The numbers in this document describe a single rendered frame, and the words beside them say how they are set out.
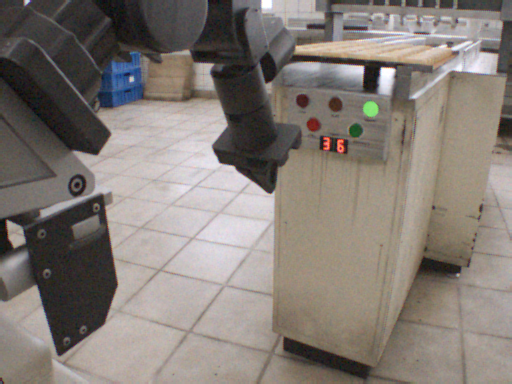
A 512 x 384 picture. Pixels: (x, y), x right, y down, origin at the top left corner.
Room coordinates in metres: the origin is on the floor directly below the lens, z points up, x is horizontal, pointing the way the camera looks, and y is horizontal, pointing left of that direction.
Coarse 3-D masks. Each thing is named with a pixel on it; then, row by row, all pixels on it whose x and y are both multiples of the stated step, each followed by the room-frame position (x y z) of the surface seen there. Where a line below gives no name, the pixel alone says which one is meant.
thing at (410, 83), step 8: (456, 48) 1.74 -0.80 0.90; (464, 48) 2.06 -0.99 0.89; (448, 64) 1.47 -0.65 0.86; (400, 72) 0.87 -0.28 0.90; (408, 72) 0.86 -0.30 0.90; (416, 72) 0.91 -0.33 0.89; (424, 72) 1.01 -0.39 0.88; (440, 72) 1.29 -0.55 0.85; (400, 80) 0.87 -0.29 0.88; (408, 80) 0.87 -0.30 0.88; (416, 80) 0.92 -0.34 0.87; (424, 80) 1.02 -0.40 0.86; (432, 80) 1.15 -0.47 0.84; (400, 88) 0.87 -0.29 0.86; (408, 88) 0.86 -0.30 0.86; (416, 88) 0.93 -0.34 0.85; (400, 96) 0.87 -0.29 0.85; (408, 96) 0.86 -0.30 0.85
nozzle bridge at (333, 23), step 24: (336, 0) 1.79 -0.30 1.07; (360, 0) 1.74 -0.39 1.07; (384, 0) 1.70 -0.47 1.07; (408, 0) 1.65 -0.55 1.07; (432, 0) 1.61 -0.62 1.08; (480, 0) 1.52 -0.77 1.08; (504, 0) 1.41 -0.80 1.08; (336, 24) 1.85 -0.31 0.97; (504, 24) 1.50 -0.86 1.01; (504, 48) 1.49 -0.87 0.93; (504, 72) 1.49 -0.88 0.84
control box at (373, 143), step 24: (288, 96) 1.00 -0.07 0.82; (312, 96) 0.97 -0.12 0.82; (336, 96) 0.94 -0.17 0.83; (360, 96) 0.91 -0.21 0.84; (384, 96) 0.90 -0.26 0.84; (288, 120) 1.00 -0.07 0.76; (336, 120) 0.94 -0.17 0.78; (360, 120) 0.91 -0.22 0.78; (384, 120) 0.89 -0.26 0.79; (312, 144) 0.97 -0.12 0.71; (336, 144) 0.94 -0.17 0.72; (360, 144) 0.91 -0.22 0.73; (384, 144) 0.89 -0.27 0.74
